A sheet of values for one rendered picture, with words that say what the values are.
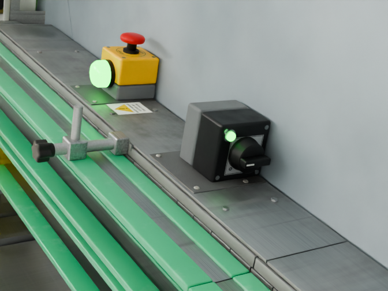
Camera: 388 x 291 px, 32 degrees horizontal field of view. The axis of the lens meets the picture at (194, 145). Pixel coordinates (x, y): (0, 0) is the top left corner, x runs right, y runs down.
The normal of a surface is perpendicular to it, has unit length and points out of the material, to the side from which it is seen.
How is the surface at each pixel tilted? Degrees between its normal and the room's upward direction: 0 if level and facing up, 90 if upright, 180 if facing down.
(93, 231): 90
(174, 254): 90
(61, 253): 90
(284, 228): 90
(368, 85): 0
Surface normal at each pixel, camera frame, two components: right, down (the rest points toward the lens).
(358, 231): -0.83, 0.09
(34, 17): 0.54, 0.41
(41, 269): 0.15, -0.91
